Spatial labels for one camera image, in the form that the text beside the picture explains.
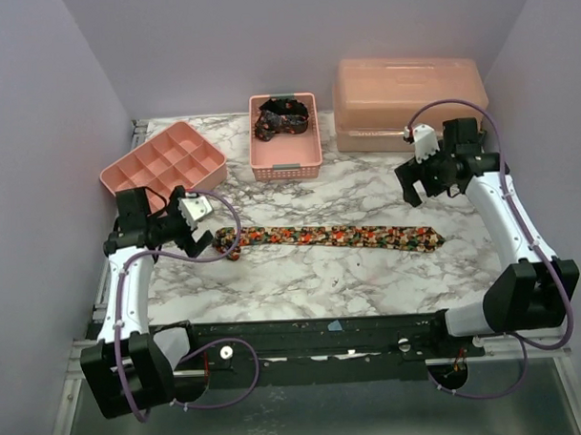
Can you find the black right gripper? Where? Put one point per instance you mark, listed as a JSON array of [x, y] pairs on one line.
[[421, 170]]

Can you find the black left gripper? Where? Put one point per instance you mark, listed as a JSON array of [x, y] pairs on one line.
[[200, 244]]

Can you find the colourful faces patterned tie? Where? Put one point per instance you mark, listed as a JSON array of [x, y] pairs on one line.
[[410, 239]]

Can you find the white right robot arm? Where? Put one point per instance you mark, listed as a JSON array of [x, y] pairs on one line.
[[535, 285]]

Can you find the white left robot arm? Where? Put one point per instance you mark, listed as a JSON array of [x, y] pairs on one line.
[[131, 367]]

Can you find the large pink storage box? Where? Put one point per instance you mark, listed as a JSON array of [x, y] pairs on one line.
[[374, 99]]

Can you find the pink divided organizer tray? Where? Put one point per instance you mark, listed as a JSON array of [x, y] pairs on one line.
[[179, 155]]

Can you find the pink plastic basket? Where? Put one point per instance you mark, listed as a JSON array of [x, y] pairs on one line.
[[295, 157]]

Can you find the dark floral tie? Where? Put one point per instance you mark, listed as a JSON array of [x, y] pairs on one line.
[[281, 116]]

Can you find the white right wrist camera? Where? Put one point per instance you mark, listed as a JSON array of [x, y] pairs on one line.
[[424, 140]]

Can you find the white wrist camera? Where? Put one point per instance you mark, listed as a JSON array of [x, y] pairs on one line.
[[194, 208], [424, 140]]

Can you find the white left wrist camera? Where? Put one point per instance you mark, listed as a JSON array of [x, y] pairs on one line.
[[194, 208]]

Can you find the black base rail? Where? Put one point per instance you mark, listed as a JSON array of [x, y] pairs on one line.
[[233, 355]]

